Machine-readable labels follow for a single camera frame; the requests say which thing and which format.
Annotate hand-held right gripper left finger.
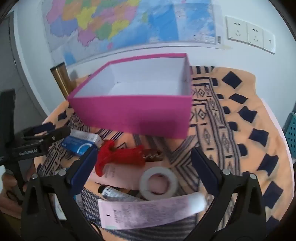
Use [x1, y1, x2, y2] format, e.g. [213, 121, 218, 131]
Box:
[21, 146, 102, 241]

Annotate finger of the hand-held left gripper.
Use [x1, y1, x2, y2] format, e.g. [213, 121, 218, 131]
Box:
[15, 123, 56, 140]
[21, 126, 71, 149]

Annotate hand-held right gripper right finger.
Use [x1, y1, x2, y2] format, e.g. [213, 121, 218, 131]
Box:
[185, 146, 270, 241]

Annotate blue medicine box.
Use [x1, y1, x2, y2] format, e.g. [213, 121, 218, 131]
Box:
[60, 129, 103, 156]

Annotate red plastic tool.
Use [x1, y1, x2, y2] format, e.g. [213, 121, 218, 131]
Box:
[95, 140, 162, 178]

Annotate silver tube black cap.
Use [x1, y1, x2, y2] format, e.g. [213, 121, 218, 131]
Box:
[98, 185, 148, 202]

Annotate large peach pink tube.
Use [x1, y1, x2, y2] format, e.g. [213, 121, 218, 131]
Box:
[89, 162, 149, 193]

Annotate white medicine box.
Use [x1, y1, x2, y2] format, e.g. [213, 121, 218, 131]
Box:
[51, 193, 80, 221]

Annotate white tape roll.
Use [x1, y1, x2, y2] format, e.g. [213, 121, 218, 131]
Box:
[139, 167, 179, 201]

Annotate small pink tube white cap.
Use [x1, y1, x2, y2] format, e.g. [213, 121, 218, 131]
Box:
[97, 193, 207, 231]

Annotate pink cardboard box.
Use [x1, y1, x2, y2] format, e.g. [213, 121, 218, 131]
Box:
[68, 53, 193, 140]

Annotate person's left forearm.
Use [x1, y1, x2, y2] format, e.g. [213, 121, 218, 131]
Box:
[0, 202, 22, 219]

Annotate person's left hand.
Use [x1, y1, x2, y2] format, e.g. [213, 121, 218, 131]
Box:
[0, 173, 24, 208]

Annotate gold metal cylinder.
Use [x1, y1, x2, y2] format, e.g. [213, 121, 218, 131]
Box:
[50, 62, 71, 99]

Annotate grey door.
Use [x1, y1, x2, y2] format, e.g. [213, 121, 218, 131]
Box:
[0, 11, 49, 130]

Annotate orange patterned blanket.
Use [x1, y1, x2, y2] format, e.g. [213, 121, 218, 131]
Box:
[35, 66, 294, 241]

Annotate blue plastic basket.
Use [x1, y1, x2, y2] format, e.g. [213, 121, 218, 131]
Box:
[282, 112, 296, 163]

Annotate colourful wall map poster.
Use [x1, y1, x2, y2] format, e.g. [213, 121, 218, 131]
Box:
[42, 0, 223, 68]

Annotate white wall socket plate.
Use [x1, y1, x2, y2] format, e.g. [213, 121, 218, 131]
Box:
[246, 23, 264, 49]
[263, 31, 276, 54]
[225, 16, 248, 43]

